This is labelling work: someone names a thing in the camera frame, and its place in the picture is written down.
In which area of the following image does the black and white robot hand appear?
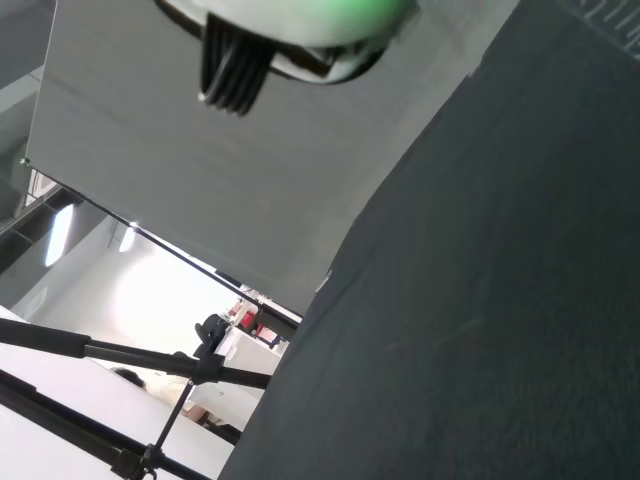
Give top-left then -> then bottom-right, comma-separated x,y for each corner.
154,0 -> 421,119

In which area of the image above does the grey backdrop panel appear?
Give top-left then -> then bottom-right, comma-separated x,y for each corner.
22,0 -> 524,321

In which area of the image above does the red box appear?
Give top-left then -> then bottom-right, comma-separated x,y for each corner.
237,304 -> 262,330

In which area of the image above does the black table cloth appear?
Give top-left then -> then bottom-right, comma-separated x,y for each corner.
217,0 -> 640,480

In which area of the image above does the white box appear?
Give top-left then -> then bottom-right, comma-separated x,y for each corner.
214,323 -> 292,377

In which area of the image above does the person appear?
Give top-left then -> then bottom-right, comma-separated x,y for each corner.
110,366 -> 244,435

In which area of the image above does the black camera tripod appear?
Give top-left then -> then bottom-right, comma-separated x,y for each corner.
0,313 -> 274,480

